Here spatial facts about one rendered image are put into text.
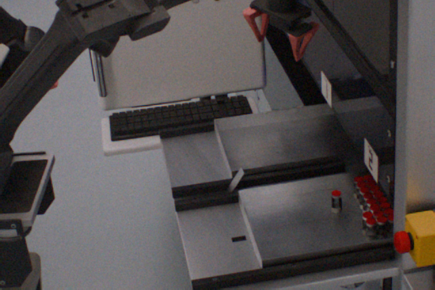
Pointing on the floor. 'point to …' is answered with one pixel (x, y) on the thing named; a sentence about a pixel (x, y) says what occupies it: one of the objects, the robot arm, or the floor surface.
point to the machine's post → (414, 104)
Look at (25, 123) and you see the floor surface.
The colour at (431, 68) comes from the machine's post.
